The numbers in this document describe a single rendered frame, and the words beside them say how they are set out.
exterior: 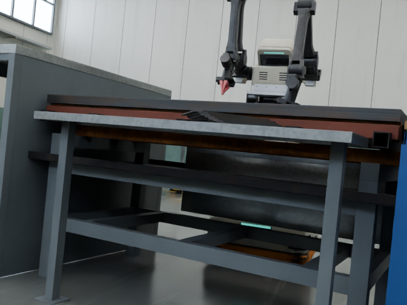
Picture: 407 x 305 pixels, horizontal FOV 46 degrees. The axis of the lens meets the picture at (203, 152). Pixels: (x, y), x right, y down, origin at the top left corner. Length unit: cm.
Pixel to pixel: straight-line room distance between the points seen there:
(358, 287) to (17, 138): 156
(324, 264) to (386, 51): 1112
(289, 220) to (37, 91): 141
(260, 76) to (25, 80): 139
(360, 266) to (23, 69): 164
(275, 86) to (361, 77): 947
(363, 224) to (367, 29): 1106
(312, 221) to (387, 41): 1022
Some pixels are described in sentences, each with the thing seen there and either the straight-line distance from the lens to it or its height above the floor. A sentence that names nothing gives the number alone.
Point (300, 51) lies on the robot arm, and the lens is 243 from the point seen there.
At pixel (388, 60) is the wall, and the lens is 1240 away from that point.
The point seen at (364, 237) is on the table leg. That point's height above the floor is 43.
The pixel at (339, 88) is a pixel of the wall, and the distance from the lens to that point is 1232.
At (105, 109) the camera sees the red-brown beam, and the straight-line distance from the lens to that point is 214.
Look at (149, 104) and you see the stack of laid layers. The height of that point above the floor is 83.
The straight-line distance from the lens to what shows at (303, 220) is 252.
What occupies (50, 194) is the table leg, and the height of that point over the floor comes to 39.
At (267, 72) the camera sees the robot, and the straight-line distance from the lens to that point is 297.
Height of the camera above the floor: 66
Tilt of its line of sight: level
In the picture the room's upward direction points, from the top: 6 degrees clockwise
